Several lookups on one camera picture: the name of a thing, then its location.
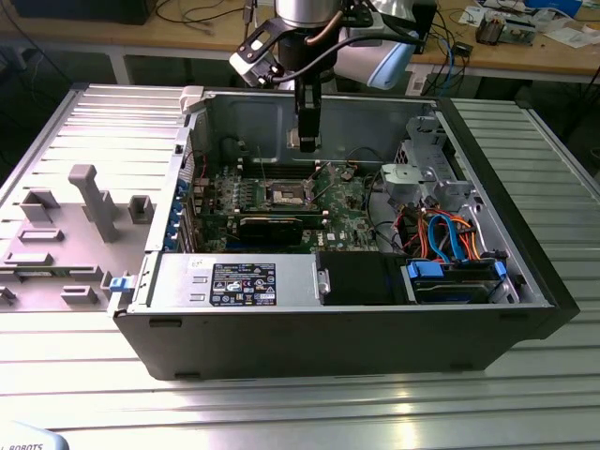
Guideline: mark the silver power supply unit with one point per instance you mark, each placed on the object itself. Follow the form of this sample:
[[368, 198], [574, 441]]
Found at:
[[290, 281]]

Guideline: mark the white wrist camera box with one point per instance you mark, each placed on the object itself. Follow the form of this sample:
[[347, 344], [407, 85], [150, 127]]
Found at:
[[248, 61]]

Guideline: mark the hard disk in blue carrier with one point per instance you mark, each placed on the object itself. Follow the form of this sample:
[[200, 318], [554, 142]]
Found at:
[[450, 288]]

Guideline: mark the green RAM stick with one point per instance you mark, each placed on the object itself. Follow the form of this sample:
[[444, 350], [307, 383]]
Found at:
[[262, 214]]

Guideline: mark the black and grey PC case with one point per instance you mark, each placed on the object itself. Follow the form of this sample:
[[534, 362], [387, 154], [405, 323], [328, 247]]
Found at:
[[304, 337]]

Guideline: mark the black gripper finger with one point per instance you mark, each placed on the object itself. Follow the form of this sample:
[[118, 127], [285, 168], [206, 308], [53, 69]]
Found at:
[[298, 100], [311, 122]]

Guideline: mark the pale blue teach pendant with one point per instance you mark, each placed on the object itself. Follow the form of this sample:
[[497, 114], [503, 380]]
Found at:
[[28, 438]]

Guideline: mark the green motherboard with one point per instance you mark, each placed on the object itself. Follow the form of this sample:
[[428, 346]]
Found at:
[[342, 206]]

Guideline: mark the round coin cell battery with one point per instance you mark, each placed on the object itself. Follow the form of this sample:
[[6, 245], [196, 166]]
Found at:
[[347, 175]]

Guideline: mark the metal locking lever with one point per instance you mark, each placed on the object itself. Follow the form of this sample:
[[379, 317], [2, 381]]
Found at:
[[262, 164]]

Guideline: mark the wooden desk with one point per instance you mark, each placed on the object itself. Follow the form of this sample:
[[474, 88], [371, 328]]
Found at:
[[140, 40]]

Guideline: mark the blue plastic latch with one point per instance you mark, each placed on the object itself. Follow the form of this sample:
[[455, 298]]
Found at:
[[119, 284]]

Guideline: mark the pale grey case latch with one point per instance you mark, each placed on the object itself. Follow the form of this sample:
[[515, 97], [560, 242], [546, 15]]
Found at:
[[191, 99]]

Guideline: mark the grey metal device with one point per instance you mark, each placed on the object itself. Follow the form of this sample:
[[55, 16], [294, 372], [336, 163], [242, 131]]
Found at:
[[519, 30]]

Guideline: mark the black graphics card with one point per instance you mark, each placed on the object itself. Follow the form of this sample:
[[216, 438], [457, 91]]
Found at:
[[269, 232]]

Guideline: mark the white paper sheets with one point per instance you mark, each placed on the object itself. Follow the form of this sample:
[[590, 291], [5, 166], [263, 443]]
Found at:
[[569, 36]]

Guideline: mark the small black box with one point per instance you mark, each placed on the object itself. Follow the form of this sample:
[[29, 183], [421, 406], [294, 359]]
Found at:
[[463, 48]]

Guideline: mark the blue flat box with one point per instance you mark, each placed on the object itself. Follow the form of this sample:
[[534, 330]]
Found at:
[[553, 4]]

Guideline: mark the CPU socket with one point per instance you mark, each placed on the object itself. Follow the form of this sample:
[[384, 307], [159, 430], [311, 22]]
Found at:
[[286, 199]]

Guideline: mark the grey metal disk bay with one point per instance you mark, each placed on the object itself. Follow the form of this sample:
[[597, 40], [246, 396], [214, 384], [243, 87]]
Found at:
[[403, 183]]

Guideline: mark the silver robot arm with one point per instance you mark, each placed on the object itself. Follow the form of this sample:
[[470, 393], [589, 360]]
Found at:
[[304, 11]]

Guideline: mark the grey parts rack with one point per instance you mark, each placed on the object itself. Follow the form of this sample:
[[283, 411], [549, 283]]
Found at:
[[70, 262]]

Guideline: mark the finned CPU cooler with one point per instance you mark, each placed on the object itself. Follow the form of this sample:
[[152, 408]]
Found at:
[[490, 29]]

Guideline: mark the silver CPU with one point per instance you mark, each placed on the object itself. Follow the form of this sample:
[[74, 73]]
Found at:
[[293, 139]]

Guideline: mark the black upright box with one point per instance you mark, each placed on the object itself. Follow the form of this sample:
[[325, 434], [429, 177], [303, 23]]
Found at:
[[429, 28]]

